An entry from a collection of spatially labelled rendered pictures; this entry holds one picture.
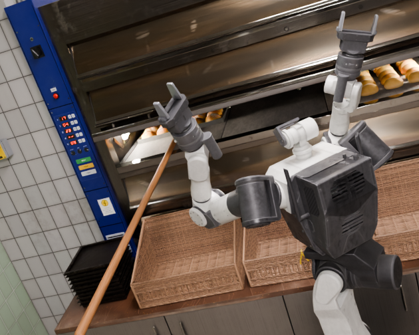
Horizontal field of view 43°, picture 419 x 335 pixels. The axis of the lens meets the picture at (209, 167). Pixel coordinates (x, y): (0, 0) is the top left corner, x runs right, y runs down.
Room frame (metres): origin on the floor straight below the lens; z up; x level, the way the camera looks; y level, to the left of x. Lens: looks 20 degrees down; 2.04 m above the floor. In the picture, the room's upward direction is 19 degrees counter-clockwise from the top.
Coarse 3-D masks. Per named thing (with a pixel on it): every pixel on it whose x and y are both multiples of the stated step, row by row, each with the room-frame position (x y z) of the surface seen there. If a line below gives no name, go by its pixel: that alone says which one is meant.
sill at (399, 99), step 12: (396, 96) 2.45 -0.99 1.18; (408, 96) 2.42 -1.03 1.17; (360, 108) 2.48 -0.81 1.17; (372, 108) 2.46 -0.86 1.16; (300, 120) 2.58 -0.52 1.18; (324, 120) 2.52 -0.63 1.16; (252, 132) 2.64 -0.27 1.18; (264, 132) 2.60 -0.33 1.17; (228, 144) 2.65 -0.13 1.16; (156, 156) 2.78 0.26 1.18; (180, 156) 2.72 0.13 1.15; (120, 168) 2.81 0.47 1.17; (132, 168) 2.79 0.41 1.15
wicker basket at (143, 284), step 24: (168, 216) 2.72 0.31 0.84; (144, 240) 2.67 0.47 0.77; (168, 240) 2.70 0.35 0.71; (192, 240) 2.66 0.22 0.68; (216, 240) 2.62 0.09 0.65; (240, 240) 2.45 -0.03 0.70; (144, 264) 2.54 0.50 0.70; (168, 264) 2.65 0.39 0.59; (192, 264) 2.57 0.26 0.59; (216, 264) 2.48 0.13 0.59; (240, 264) 2.28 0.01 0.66; (144, 288) 2.43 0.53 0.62; (168, 288) 2.27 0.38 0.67; (192, 288) 2.25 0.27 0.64; (216, 288) 2.22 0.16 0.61; (240, 288) 2.19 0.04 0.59
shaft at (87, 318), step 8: (168, 152) 2.69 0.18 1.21; (160, 168) 2.48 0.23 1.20; (152, 184) 2.30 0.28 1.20; (152, 192) 2.25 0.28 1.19; (144, 200) 2.14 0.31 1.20; (144, 208) 2.09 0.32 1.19; (136, 216) 2.00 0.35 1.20; (136, 224) 1.96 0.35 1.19; (128, 232) 1.88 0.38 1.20; (128, 240) 1.83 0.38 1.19; (120, 248) 1.77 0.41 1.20; (120, 256) 1.72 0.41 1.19; (112, 264) 1.66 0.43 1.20; (112, 272) 1.63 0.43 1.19; (104, 280) 1.57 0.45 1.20; (104, 288) 1.53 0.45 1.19; (96, 296) 1.49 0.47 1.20; (96, 304) 1.45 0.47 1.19; (88, 312) 1.41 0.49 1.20; (80, 320) 1.38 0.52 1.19; (88, 320) 1.38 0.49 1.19; (80, 328) 1.34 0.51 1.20
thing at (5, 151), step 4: (0, 140) 2.93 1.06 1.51; (4, 140) 2.92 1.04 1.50; (0, 144) 2.89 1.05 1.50; (4, 144) 2.91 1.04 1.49; (8, 144) 2.94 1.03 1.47; (0, 148) 2.89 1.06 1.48; (4, 148) 2.89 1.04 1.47; (8, 148) 2.93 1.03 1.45; (0, 152) 2.89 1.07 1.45; (4, 152) 2.89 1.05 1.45; (8, 152) 2.91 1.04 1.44; (12, 152) 2.94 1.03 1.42; (0, 156) 2.89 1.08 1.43; (4, 156) 2.89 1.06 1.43; (8, 156) 2.89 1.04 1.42
